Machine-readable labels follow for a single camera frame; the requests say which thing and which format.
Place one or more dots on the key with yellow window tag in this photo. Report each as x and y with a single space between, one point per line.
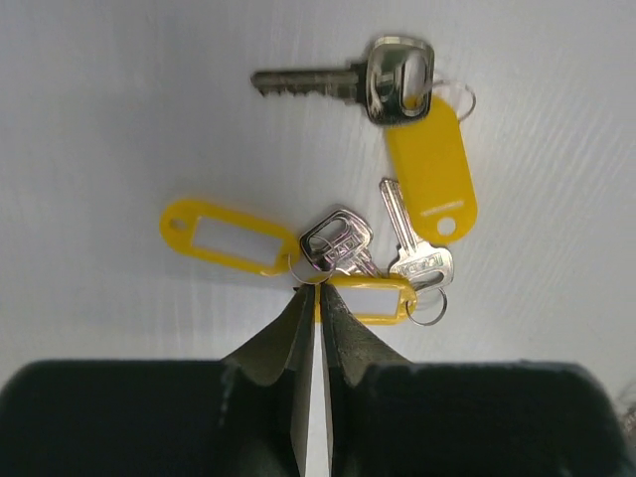
242 241

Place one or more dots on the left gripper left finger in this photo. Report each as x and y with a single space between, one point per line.
246 414

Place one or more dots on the key with solid yellow tag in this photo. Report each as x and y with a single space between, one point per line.
394 84

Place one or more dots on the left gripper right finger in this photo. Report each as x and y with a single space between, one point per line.
389 416

